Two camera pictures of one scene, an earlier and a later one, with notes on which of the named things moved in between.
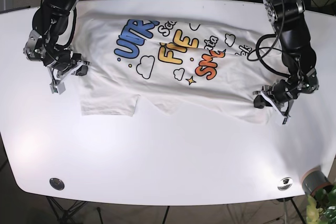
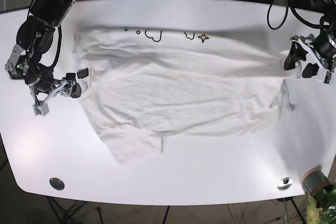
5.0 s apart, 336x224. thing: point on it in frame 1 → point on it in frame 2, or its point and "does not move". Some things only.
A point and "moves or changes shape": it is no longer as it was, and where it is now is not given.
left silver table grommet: (56, 183) does not move
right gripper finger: (82, 68) → (76, 89)
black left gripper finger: (264, 98) → (297, 53)
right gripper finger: (57, 76) → (41, 107)
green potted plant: (321, 206) does not move
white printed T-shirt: (163, 65) moves or changes shape
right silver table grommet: (284, 183) does not move
